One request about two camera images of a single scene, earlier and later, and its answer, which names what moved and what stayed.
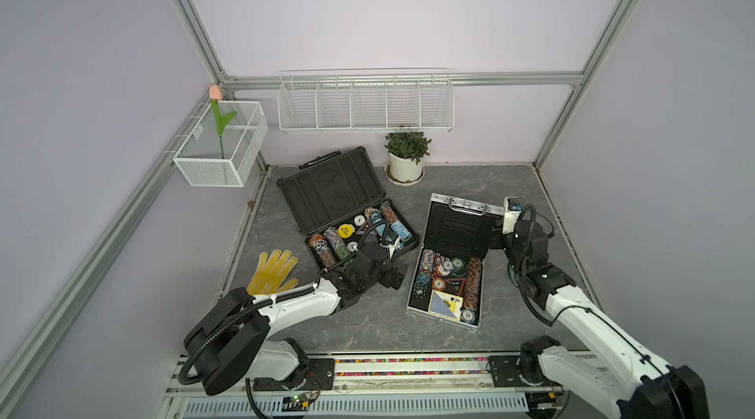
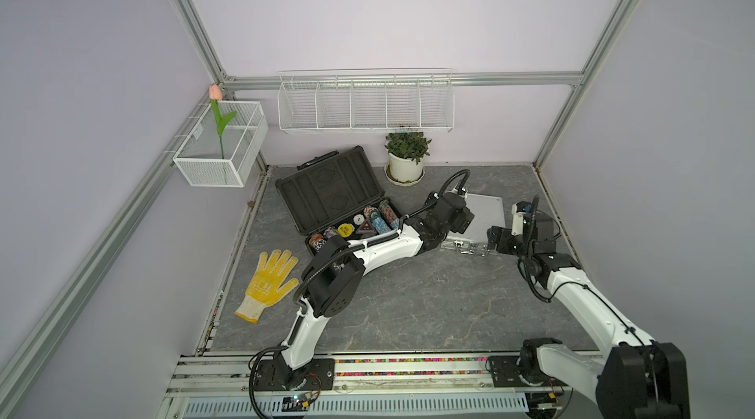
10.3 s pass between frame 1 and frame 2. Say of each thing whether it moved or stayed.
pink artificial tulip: stayed
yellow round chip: stayed
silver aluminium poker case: moved
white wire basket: stayed
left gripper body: moved
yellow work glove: stayed
